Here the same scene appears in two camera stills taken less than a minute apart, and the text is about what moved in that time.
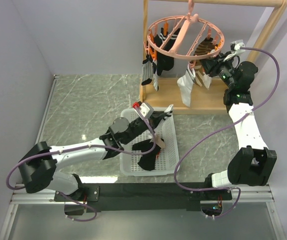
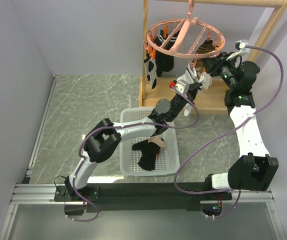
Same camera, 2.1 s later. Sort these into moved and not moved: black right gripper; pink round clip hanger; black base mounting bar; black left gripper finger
Moved: black left gripper finger; pink round clip hanger
Not moved: black right gripper; black base mounting bar
